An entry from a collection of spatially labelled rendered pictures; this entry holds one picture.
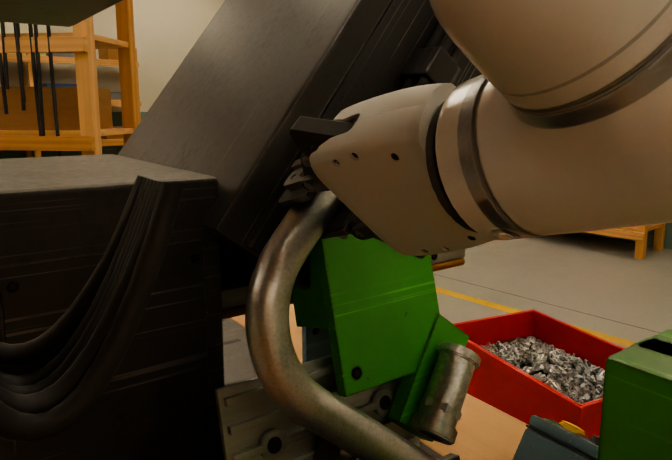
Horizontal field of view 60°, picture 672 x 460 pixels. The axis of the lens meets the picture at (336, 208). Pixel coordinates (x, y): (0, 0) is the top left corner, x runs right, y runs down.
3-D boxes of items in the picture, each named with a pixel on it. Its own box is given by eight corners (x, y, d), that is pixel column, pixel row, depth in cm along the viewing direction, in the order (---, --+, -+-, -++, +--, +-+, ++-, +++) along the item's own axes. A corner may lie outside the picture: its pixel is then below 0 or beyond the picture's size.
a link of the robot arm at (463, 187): (606, 151, 31) (557, 162, 34) (514, 28, 28) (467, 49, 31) (559, 277, 28) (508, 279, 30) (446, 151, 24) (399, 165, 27)
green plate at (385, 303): (389, 354, 59) (358, 149, 60) (448, 361, 52) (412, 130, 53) (292, 385, 52) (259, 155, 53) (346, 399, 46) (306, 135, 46)
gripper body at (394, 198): (573, 170, 33) (434, 198, 42) (467, 35, 29) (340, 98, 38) (530, 277, 30) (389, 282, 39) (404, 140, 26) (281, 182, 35)
